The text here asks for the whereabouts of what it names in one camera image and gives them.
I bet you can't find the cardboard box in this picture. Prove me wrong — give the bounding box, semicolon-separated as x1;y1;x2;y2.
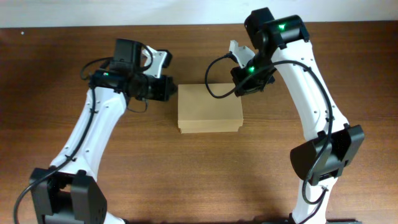
178;84;244;134

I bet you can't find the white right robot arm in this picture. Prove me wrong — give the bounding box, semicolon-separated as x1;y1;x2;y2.
229;7;364;223

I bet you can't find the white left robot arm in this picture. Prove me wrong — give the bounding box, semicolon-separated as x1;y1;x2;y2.
25;39;177;224

